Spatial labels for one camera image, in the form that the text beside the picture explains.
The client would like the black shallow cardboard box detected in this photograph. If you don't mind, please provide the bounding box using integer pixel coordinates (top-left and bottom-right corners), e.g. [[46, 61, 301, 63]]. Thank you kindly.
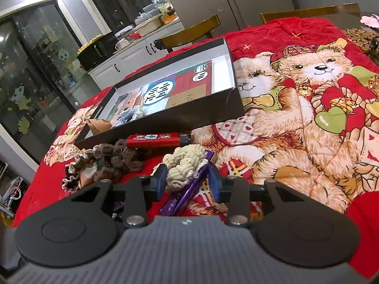
[[74, 37, 246, 150]]

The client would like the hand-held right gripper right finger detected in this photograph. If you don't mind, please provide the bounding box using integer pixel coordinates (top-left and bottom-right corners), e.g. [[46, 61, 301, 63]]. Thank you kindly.
[[207, 164, 309, 229]]

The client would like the grey plastic bag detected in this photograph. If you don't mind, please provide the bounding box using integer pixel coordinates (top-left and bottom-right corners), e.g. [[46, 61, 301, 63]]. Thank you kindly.
[[135, 12, 155, 24]]

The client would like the red teddy bear blanket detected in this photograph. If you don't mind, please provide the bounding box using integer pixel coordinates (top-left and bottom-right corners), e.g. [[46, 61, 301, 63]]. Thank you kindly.
[[13, 16, 379, 279]]

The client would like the yellow fringed cloth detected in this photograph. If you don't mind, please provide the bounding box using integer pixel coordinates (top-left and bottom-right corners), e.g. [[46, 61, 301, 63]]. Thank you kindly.
[[78, 34, 103, 49]]

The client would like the blue knitted scrunchie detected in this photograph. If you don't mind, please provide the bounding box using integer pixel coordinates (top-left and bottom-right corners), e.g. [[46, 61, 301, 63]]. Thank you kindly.
[[116, 106, 149, 125]]

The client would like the clear lidded container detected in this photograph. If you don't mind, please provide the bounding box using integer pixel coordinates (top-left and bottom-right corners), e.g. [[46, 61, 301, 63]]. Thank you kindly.
[[114, 26, 134, 41]]

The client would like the black microwave oven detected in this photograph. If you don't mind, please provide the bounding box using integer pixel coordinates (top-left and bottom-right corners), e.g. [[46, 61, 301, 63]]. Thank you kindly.
[[77, 32, 118, 72]]

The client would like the wooden chair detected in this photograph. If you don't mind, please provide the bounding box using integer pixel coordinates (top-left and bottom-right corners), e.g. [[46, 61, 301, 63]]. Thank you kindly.
[[260, 2, 361, 24], [161, 14, 221, 53]]

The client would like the glass door with stickers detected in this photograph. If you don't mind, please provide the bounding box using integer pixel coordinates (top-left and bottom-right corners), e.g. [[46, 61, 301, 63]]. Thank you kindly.
[[0, 0, 87, 164]]

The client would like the brown kraft paper piece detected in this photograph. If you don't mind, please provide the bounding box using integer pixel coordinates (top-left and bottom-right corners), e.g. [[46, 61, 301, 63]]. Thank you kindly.
[[85, 118, 113, 137]]

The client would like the brown beaded mat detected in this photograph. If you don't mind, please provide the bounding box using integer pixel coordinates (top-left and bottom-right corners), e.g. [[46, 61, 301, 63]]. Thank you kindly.
[[343, 27, 379, 54]]

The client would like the pink cloth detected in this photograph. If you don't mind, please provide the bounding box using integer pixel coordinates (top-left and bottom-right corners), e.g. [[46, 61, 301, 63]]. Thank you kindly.
[[359, 13, 379, 30]]

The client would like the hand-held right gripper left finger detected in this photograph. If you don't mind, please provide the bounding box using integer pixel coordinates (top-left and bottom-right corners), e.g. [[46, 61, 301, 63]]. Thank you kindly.
[[69, 163, 170, 229]]

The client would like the brown fuzzy hair clip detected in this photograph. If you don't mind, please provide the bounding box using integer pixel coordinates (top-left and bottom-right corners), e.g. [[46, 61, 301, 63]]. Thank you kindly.
[[93, 139, 146, 184]]

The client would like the white kitchen cabinet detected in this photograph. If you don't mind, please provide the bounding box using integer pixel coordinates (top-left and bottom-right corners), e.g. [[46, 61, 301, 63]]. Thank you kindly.
[[88, 20, 186, 91]]

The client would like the brown frilly scrunchie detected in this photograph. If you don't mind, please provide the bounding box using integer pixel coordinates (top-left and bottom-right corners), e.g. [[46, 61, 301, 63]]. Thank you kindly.
[[62, 149, 99, 190]]

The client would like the purple snack bar wrapper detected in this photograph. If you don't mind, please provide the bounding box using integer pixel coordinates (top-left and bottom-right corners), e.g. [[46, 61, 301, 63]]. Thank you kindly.
[[159, 150, 218, 217]]

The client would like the beige plastic basin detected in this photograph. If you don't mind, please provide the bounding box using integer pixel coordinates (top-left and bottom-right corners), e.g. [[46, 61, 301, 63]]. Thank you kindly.
[[135, 16, 163, 36]]

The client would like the green white snack bag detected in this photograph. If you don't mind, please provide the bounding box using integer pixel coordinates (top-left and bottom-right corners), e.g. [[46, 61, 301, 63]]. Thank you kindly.
[[153, 0, 174, 15]]

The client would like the colourful printed paper sheet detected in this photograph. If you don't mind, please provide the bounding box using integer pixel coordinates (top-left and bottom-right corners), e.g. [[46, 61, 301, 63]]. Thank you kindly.
[[110, 60, 214, 125]]

